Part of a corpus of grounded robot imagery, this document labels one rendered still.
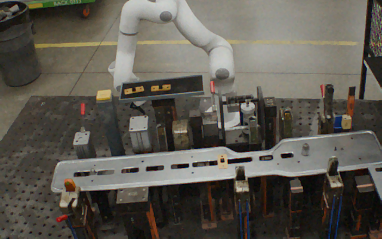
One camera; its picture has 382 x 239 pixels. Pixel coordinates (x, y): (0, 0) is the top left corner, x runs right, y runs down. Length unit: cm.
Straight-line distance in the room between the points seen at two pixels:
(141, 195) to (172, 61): 290
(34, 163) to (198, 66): 226
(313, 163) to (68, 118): 153
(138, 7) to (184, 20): 22
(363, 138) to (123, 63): 112
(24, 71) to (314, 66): 265
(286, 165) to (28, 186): 130
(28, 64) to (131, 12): 268
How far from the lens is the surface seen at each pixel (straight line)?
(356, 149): 211
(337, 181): 190
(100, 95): 225
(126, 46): 233
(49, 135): 290
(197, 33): 228
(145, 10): 220
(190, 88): 219
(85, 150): 219
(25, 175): 269
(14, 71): 481
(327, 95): 212
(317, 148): 210
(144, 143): 213
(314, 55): 468
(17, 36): 463
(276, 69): 447
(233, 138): 220
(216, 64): 230
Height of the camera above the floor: 237
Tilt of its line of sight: 36 degrees down
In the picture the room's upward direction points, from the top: 7 degrees counter-clockwise
